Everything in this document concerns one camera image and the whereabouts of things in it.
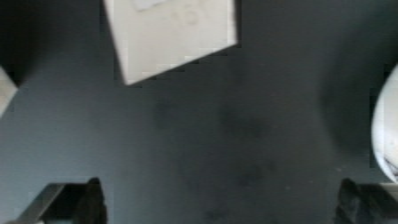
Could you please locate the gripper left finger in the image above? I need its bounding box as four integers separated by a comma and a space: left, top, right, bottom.
11, 178, 109, 224

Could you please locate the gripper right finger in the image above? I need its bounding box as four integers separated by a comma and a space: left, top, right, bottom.
333, 179, 398, 224

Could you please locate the white round stool seat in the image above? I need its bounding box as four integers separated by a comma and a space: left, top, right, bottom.
372, 65, 398, 183

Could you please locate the white stool leg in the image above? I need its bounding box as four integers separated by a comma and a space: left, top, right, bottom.
0, 67, 18, 116
104, 0, 239, 85

